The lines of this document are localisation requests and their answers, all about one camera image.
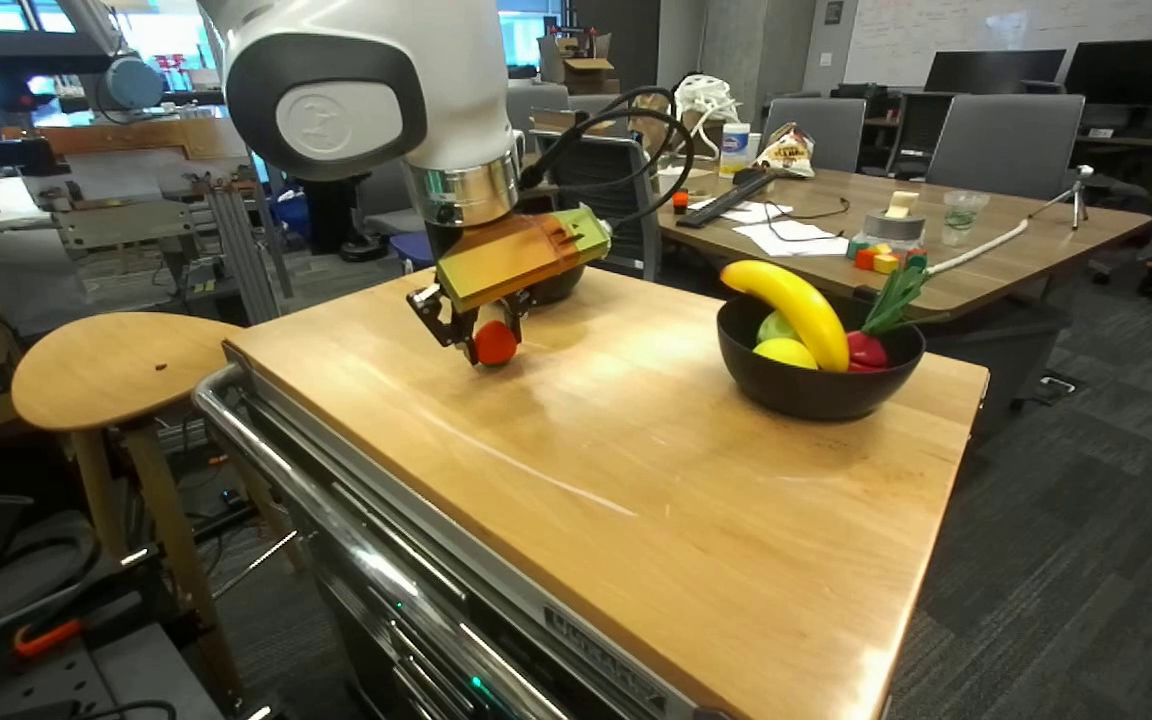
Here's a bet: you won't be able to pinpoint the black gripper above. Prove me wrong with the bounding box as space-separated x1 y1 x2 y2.
406 281 527 369

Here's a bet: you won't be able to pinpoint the white papers on desk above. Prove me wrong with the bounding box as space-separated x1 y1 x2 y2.
726 201 849 259

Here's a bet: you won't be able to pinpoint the black bowl right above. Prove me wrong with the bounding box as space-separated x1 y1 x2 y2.
718 296 927 419

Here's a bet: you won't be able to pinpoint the black bowl far left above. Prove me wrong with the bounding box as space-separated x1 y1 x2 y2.
524 263 585 304

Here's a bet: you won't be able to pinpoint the coloured toy blocks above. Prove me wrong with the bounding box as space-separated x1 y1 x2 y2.
849 245 927 275

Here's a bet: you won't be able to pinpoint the metal cart handle bar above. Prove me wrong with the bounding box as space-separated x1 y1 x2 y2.
198 369 568 720

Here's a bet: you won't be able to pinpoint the small red strawberry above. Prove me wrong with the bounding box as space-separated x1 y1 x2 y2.
480 320 520 369

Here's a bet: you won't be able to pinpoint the red radish with green leaves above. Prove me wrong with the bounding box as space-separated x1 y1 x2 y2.
849 255 927 376

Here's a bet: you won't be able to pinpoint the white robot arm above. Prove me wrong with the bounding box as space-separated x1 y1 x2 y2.
198 0 520 254

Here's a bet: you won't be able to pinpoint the orange wrist camera block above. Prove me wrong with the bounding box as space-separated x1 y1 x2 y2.
435 204 612 314

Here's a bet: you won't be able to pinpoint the black bowl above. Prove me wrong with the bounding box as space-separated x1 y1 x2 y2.
718 296 927 419
524 263 585 304

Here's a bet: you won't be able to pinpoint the yellow ball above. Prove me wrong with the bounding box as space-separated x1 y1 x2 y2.
752 337 821 374

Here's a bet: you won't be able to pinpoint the wooden desk in background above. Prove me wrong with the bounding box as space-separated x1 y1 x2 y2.
644 166 1150 320

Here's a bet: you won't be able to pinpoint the yellow banana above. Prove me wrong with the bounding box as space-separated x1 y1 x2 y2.
722 259 849 374

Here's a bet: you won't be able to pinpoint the round wooden stool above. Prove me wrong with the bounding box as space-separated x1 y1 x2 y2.
11 314 239 703

